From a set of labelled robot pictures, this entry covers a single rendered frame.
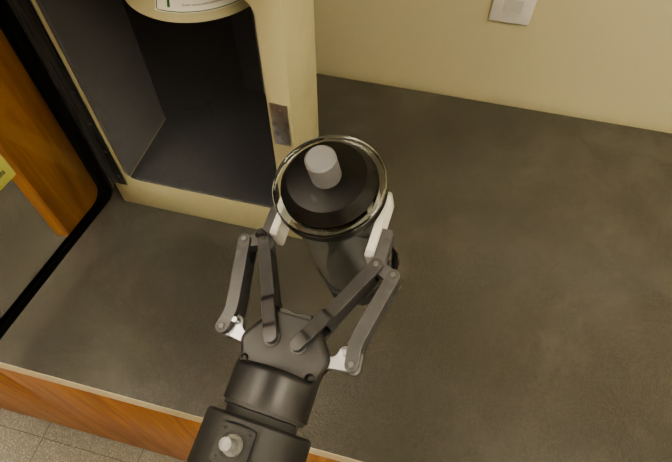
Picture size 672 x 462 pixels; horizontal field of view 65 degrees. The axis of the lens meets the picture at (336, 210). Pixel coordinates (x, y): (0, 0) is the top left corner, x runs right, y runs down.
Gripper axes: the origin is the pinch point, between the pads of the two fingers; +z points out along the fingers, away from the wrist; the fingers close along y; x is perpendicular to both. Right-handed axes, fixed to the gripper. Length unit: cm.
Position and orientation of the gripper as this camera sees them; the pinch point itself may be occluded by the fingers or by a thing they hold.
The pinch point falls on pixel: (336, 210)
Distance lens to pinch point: 52.3
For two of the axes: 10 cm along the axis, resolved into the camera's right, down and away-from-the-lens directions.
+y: -9.4, -2.0, 2.8
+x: 1.7, 4.6, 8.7
